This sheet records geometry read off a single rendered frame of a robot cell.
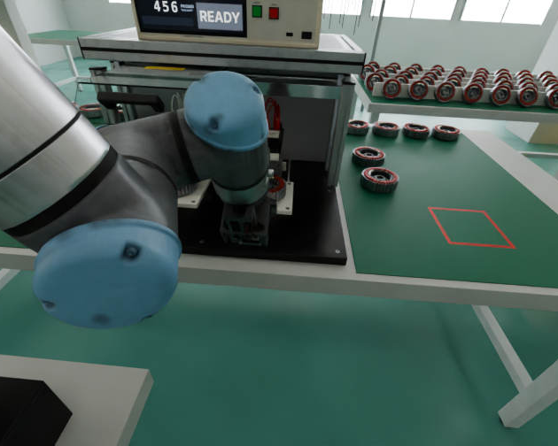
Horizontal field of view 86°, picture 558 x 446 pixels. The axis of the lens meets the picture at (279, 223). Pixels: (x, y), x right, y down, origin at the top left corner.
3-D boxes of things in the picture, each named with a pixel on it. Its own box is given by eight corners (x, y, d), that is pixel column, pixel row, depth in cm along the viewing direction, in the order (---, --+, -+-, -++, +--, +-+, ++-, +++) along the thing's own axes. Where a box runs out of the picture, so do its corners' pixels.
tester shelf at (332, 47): (362, 74, 71) (367, 53, 69) (83, 58, 73) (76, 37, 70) (343, 49, 106) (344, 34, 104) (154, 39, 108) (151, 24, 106)
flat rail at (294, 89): (345, 100, 74) (348, 87, 73) (101, 85, 76) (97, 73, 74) (345, 98, 75) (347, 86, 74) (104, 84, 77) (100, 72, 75)
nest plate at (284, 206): (291, 215, 76) (291, 211, 75) (233, 211, 76) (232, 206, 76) (293, 185, 88) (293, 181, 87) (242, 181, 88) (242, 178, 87)
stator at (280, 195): (284, 206, 77) (285, 194, 74) (241, 203, 77) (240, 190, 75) (286, 184, 86) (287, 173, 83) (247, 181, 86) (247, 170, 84)
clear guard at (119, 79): (197, 130, 56) (193, 96, 52) (71, 122, 56) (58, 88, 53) (231, 88, 82) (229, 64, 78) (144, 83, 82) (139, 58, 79)
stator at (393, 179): (399, 181, 96) (402, 171, 94) (391, 197, 88) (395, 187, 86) (365, 173, 100) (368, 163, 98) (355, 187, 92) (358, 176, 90)
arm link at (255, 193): (213, 138, 38) (275, 142, 38) (219, 158, 43) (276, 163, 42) (202, 188, 36) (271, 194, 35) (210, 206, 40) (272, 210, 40)
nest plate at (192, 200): (197, 208, 77) (197, 204, 76) (139, 204, 77) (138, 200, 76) (211, 180, 88) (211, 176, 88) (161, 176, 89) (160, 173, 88)
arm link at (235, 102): (164, 75, 28) (253, 55, 29) (195, 149, 38) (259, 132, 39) (180, 141, 25) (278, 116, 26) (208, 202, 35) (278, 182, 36)
